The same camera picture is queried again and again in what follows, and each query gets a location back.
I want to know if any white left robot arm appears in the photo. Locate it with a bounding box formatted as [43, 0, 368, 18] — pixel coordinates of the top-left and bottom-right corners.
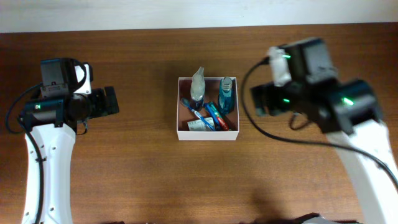
[17, 86, 119, 223]

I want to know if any teal white toothpaste tube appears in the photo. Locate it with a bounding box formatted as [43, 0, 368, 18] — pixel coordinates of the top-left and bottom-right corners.
[219, 112, 231, 131]

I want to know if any blue white toothbrush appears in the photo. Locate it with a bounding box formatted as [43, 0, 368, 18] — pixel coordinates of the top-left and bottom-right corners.
[180, 98, 216, 131]

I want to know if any clear spray bottle purple liquid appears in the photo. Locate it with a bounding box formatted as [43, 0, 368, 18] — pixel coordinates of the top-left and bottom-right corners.
[190, 67, 205, 111]

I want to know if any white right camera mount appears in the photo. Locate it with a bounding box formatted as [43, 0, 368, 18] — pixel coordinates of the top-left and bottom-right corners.
[268, 47, 292, 87]

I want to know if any green white small tube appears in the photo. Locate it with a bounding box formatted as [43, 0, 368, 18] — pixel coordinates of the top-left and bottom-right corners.
[187, 117, 214, 131]

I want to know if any blue disposable razor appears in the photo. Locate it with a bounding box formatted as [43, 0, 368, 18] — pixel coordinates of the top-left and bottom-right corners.
[205, 102, 221, 131]

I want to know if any white cardboard box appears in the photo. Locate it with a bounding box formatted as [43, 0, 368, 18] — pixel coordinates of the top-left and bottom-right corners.
[176, 77, 239, 141]

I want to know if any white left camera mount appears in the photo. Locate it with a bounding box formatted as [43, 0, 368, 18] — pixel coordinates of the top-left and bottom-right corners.
[74, 63, 93, 95]

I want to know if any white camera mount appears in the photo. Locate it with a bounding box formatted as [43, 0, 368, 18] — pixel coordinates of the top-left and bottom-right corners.
[74, 63, 93, 95]
[268, 47, 292, 87]

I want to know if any blue mouthwash bottle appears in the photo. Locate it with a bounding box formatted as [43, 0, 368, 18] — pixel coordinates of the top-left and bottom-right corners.
[218, 77, 234, 114]

